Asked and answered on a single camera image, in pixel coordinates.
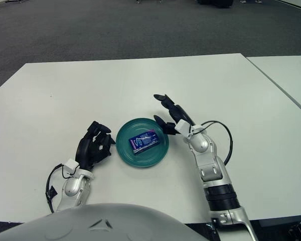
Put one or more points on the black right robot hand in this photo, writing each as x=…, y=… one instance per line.
x=176, y=113

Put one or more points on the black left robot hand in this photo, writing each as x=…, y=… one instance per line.
x=85, y=153

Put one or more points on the blue gum box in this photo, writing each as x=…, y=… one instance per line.
x=144, y=141

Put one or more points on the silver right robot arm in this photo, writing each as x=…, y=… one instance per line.
x=213, y=168

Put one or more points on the teal round plate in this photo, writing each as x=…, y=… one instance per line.
x=145, y=159

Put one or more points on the silver robot torso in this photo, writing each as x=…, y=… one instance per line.
x=90, y=226

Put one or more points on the white neighbouring table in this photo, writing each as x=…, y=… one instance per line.
x=286, y=75

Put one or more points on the dark background furniture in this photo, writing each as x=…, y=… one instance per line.
x=215, y=3

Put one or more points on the black floor equipment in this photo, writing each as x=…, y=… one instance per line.
x=299, y=232

